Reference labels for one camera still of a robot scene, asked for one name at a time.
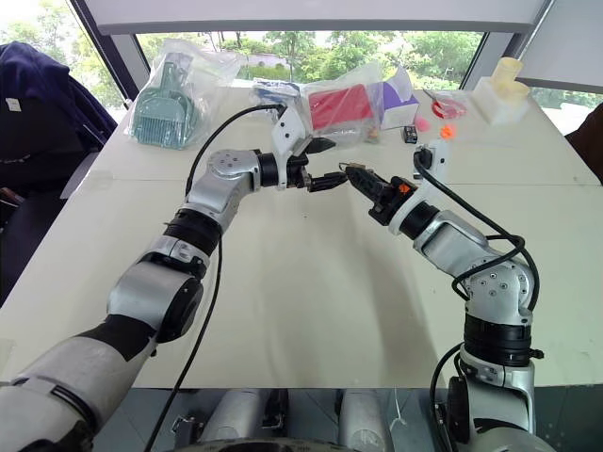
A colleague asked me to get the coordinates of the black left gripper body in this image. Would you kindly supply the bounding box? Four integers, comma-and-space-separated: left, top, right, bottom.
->
285, 153, 314, 192

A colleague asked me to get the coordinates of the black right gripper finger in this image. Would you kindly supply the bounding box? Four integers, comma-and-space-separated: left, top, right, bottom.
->
348, 178, 383, 205
345, 166, 390, 191

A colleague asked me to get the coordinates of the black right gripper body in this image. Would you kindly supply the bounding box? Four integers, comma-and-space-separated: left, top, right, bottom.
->
367, 175, 416, 228

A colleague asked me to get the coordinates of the red item in plastic bag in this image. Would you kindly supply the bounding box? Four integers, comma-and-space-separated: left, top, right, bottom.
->
301, 60, 385, 145

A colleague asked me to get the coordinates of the blue and white package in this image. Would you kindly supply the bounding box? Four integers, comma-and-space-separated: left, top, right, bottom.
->
248, 77, 303, 112

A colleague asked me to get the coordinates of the purple and white box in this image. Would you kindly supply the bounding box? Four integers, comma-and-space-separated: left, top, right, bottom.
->
376, 65, 421, 132

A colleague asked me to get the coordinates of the green dustpan in plastic bag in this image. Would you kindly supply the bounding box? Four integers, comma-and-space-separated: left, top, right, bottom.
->
122, 39, 247, 153

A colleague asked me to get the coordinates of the white block with cream cylinders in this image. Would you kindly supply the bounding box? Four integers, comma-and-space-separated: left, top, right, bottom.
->
472, 56, 532, 126

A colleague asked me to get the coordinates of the brown object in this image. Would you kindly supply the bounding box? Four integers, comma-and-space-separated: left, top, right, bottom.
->
563, 102, 603, 187

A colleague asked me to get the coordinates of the silver robot leg cylinder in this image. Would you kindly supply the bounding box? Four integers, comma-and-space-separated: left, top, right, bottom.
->
201, 388, 266, 444
338, 388, 391, 452

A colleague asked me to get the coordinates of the dark blue jacket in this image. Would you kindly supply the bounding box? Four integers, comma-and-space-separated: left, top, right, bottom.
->
0, 40, 119, 199

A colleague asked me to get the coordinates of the dark rounded robot body shape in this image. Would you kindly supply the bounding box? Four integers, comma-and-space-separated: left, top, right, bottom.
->
173, 437, 334, 452

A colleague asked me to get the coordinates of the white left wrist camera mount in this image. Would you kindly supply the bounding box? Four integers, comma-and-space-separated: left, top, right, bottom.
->
271, 106, 312, 191

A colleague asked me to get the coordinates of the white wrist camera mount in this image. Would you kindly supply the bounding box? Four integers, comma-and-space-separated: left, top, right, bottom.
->
388, 138, 451, 236
271, 106, 312, 191

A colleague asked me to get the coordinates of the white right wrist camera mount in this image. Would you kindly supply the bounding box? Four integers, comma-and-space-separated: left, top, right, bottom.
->
388, 138, 451, 236

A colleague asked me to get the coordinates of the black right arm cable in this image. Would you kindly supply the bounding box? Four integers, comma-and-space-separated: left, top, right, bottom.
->
412, 146, 541, 313

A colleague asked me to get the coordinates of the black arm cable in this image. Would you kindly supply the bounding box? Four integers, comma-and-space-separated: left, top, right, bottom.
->
142, 103, 287, 452
412, 146, 541, 313

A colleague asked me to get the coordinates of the red ring in clear wrap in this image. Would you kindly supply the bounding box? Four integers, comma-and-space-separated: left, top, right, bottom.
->
422, 88, 470, 119

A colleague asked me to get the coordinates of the grey window frame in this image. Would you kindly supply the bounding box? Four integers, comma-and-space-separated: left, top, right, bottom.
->
68, 0, 560, 93

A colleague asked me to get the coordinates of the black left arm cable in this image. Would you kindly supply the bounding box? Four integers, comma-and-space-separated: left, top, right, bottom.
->
142, 103, 287, 452

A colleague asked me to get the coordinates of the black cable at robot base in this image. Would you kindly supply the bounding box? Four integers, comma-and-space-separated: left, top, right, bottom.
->
429, 342, 466, 452

